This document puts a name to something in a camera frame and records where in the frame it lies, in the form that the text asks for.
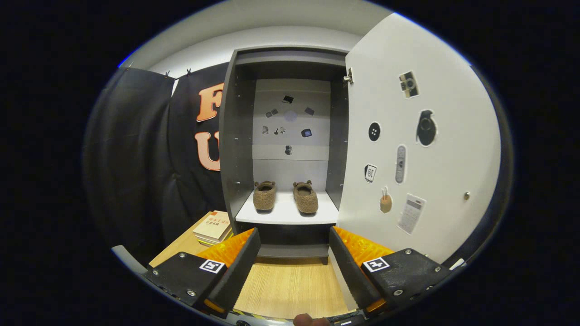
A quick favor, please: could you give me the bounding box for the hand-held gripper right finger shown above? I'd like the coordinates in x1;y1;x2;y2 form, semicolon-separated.
329;226;451;315

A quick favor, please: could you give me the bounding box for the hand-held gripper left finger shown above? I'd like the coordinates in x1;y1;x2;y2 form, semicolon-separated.
142;227;262;317

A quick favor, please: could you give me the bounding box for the brown fuzzy shoe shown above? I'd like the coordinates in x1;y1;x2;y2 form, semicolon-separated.
253;181;277;211
292;180;319;214

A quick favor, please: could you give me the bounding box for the dark grey shoe cabinet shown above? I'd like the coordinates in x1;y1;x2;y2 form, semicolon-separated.
219;45;352;265

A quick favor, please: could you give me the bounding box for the beige shoe cabinet door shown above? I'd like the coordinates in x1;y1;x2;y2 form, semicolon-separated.
336;12;515;268

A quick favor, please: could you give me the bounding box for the stack of books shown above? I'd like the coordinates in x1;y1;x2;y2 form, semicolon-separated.
193;211;234;247

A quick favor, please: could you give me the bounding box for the black backdrop cloth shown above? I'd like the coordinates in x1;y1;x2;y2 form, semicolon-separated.
83;63;234;268

